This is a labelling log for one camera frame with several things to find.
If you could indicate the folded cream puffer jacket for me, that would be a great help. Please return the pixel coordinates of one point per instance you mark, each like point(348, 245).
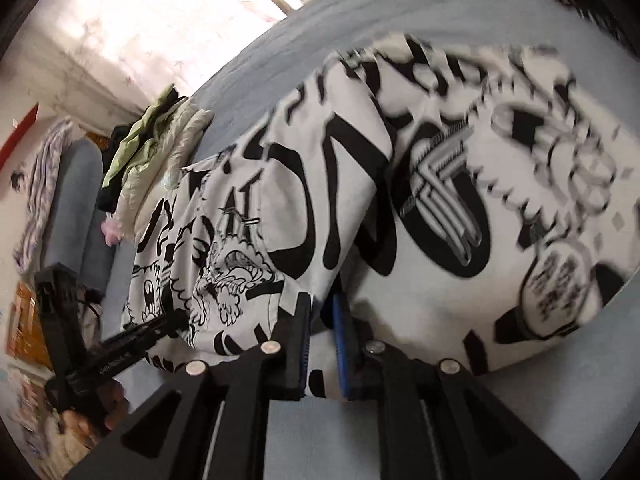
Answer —
point(179, 134)

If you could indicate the white pink cat plush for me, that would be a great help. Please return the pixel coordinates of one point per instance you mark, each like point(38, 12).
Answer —
point(111, 231)

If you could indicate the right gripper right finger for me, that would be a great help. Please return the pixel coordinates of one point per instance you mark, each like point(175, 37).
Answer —
point(435, 421)

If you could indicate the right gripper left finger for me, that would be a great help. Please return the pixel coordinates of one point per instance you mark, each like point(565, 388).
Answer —
point(209, 422)

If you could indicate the floral folded quilt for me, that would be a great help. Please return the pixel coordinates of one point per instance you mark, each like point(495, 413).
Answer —
point(42, 180)

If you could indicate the blue grey pillow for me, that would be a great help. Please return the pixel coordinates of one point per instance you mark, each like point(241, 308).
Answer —
point(73, 234)

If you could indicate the floral sheer curtain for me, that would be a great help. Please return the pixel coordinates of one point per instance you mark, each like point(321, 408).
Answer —
point(112, 57)

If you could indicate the person's left hand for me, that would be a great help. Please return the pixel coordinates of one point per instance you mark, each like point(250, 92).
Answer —
point(90, 428)

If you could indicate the folded green black jacket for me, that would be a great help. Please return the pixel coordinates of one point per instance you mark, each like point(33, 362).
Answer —
point(128, 142)

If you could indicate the white black graffiti print jacket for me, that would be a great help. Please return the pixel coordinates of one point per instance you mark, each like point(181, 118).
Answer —
point(474, 203)

